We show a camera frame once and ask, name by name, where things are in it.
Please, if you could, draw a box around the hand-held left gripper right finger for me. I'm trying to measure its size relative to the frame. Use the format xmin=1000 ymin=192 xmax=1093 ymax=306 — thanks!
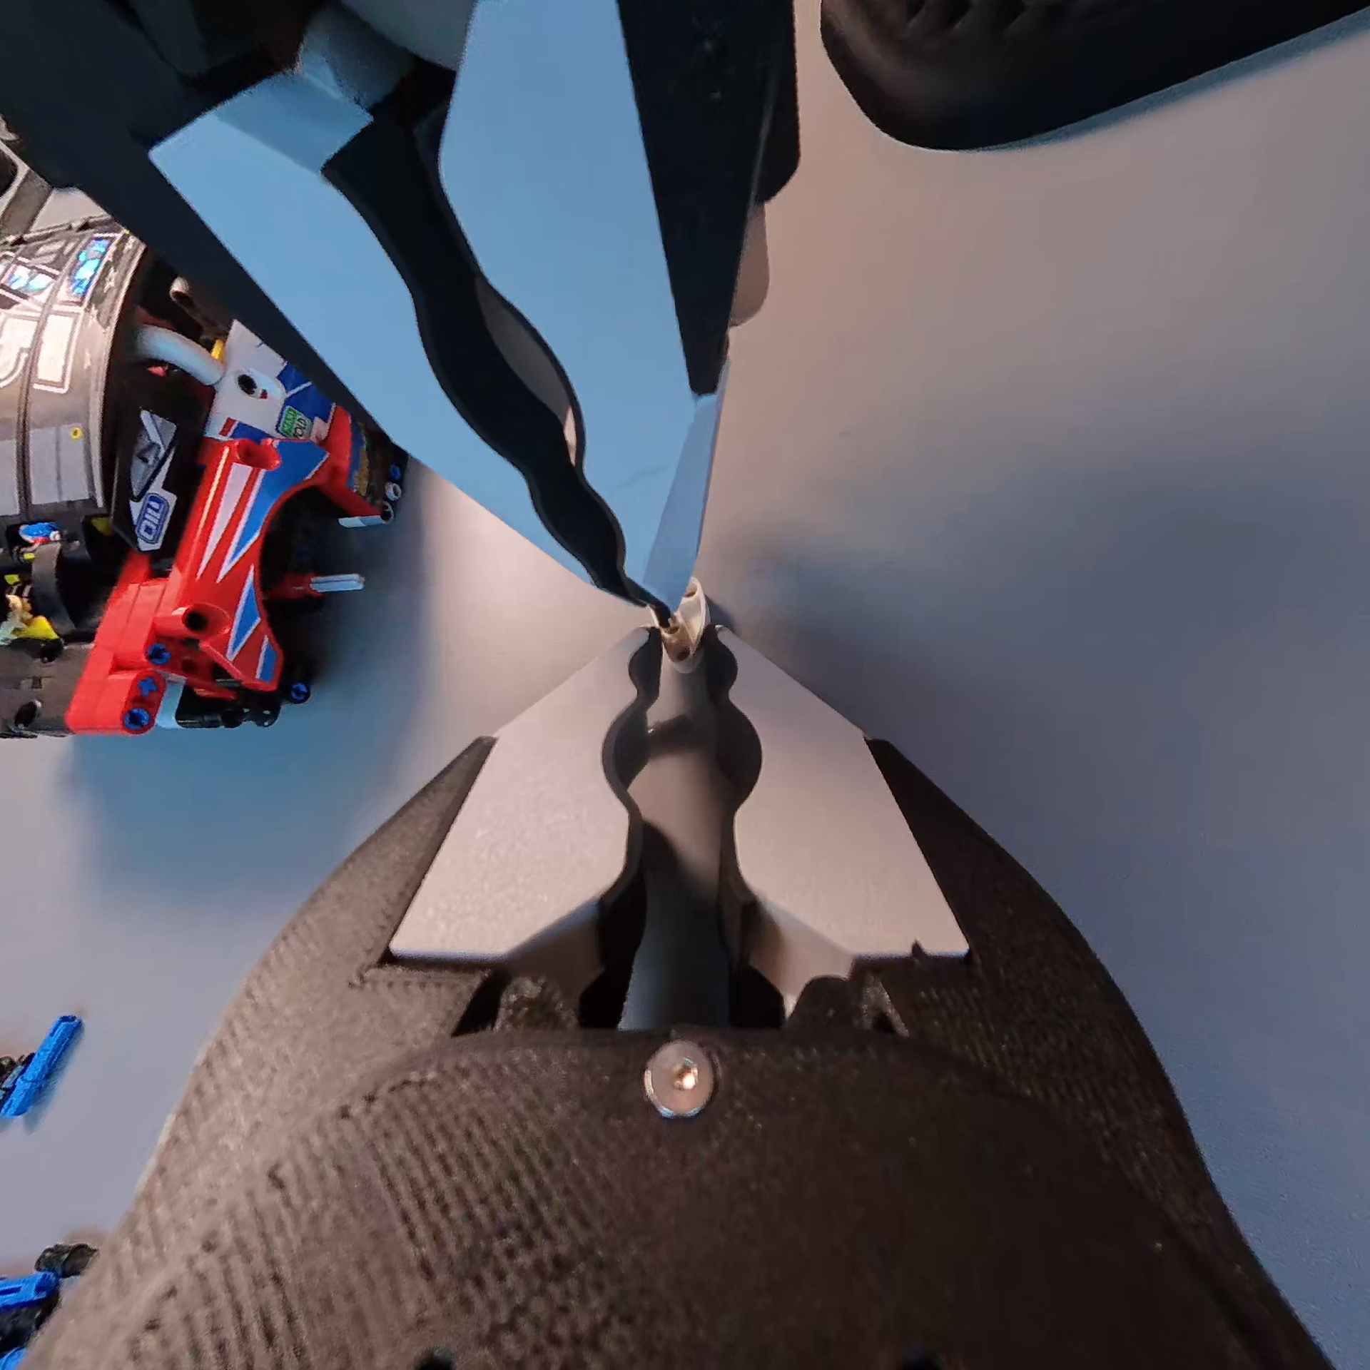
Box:
xmin=708 ymin=624 xmax=973 ymax=1015

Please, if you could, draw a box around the white lego liftarm piece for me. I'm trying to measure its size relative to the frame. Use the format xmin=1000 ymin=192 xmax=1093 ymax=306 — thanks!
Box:
xmin=661 ymin=579 xmax=711 ymax=669

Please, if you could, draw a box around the lego race car model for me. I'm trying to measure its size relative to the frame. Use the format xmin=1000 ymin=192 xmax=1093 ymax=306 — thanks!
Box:
xmin=0 ymin=139 xmax=415 ymax=741

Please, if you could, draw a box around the black wrist rest pad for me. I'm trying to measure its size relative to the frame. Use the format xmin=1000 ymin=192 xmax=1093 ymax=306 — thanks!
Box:
xmin=821 ymin=0 xmax=1370 ymax=153

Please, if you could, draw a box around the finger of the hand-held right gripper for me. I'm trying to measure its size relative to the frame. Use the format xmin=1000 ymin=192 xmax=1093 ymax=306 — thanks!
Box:
xmin=147 ymin=22 xmax=656 ymax=613
xmin=437 ymin=0 xmax=732 ymax=614

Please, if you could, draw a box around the person's right hand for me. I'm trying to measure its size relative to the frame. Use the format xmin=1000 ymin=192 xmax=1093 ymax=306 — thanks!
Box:
xmin=729 ymin=202 xmax=775 ymax=329

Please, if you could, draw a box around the cluster of blue black pins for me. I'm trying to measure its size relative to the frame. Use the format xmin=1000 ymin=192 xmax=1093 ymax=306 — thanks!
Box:
xmin=0 ymin=1239 xmax=100 ymax=1354

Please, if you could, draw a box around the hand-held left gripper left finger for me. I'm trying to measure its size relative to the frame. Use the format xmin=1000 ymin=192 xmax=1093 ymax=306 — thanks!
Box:
xmin=387 ymin=626 xmax=664 ymax=1021

